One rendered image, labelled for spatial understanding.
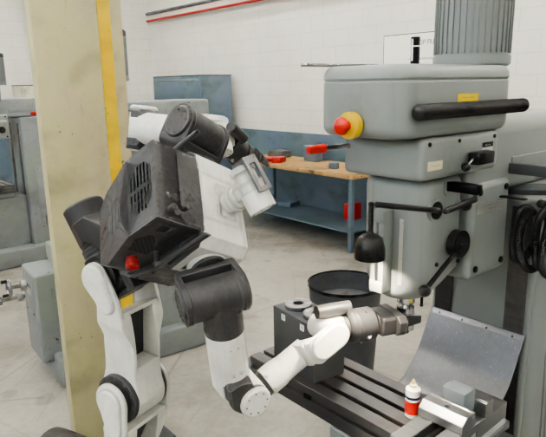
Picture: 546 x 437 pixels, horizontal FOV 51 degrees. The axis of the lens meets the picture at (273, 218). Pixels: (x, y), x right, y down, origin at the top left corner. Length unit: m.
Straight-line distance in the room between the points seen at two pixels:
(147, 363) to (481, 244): 0.96
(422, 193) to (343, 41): 6.04
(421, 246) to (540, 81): 4.62
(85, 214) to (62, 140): 1.20
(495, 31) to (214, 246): 0.89
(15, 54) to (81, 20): 7.53
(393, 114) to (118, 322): 0.86
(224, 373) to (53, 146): 1.69
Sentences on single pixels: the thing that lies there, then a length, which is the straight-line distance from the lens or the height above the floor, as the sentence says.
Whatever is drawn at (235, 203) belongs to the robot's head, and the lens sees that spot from 1.30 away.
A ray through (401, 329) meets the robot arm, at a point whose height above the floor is 1.23.
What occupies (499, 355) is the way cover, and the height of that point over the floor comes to 1.05.
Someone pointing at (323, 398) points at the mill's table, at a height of 0.95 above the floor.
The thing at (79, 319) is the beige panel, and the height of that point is 0.76.
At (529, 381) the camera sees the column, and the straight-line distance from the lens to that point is 1.94.
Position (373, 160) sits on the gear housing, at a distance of 1.40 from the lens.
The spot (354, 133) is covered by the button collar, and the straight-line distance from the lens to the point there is 1.28.
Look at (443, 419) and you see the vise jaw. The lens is 1.53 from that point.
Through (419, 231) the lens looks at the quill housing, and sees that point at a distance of 1.41.
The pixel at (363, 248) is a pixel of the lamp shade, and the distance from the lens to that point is 1.33.
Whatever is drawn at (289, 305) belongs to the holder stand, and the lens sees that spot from 1.85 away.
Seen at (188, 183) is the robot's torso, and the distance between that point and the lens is 1.28.
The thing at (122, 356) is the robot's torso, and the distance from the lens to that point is 1.63.
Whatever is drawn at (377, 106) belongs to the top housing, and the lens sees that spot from 1.26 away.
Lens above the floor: 1.85
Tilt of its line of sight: 13 degrees down
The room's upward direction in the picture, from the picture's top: 1 degrees counter-clockwise
